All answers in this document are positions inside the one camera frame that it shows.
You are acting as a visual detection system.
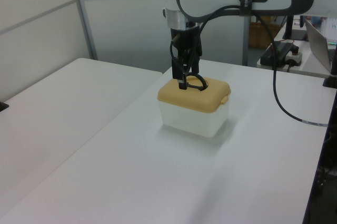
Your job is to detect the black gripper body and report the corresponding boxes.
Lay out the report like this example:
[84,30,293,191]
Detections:
[170,25,203,59]

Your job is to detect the tan lid with black handle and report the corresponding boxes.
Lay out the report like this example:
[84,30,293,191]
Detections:
[157,74,232,114]

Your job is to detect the white plastic tool case box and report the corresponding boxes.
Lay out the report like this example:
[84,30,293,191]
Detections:
[157,99,230,138]

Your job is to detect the brown cardboard box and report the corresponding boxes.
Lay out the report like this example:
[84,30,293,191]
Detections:
[249,15,281,48]

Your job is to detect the black power supply unit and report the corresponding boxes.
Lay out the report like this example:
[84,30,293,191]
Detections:
[260,41,300,66]

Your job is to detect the grey emergency stop button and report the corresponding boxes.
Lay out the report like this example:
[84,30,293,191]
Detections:
[285,50,303,67]

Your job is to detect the black monitor stand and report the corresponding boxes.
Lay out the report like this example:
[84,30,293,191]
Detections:
[281,15,309,42]

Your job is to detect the white side desk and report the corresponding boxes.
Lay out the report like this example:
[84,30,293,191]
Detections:
[256,18,333,79]

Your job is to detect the silver laptop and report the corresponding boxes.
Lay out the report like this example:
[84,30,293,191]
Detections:
[304,17,337,73]

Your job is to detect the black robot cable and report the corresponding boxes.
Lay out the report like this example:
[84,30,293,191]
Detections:
[170,5,329,128]

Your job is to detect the grey partition post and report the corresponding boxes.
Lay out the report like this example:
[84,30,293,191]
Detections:
[70,0,98,61]

